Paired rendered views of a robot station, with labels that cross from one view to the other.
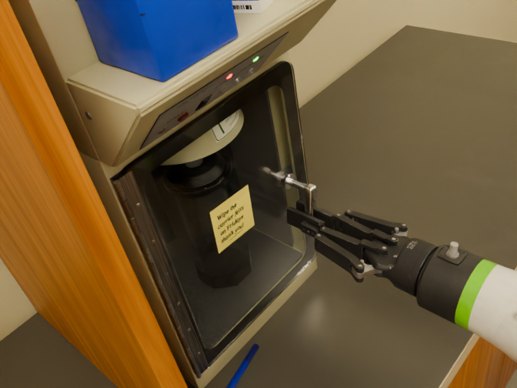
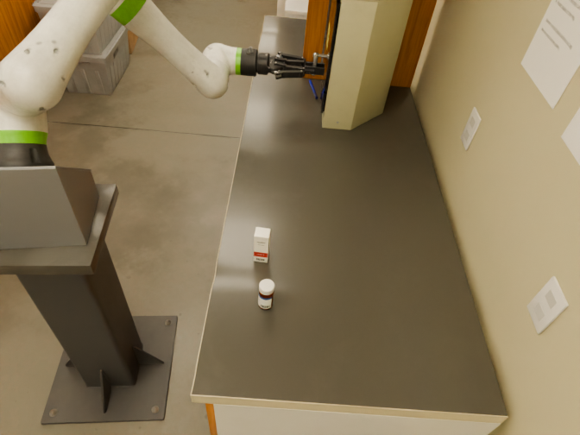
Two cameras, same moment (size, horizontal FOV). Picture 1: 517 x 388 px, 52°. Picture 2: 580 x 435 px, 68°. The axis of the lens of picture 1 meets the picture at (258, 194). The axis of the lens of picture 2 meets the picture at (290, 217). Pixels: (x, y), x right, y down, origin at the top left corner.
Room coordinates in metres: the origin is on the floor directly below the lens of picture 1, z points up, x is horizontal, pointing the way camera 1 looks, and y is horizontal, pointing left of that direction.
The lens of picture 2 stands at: (1.50, -1.24, 1.89)
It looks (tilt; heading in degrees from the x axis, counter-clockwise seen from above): 46 degrees down; 128
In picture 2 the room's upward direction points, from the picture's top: 6 degrees clockwise
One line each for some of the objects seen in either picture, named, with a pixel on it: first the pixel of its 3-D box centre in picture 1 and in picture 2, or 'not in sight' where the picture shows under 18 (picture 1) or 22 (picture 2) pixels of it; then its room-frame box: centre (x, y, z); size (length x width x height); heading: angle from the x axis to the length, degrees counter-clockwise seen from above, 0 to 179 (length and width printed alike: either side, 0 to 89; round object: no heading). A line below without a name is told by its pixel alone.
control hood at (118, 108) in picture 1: (230, 64); not in sight; (0.54, 0.00, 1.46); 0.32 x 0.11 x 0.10; 131
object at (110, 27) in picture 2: not in sight; (85, 15); (-1.76, 0.20, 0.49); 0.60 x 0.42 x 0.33; 131
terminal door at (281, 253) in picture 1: (241, 225); (328, 45); (0.58, 0.03, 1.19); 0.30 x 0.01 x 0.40; 130
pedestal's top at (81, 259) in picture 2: not in sight; (48, 225); (0.47, -1.04, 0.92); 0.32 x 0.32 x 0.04; 46
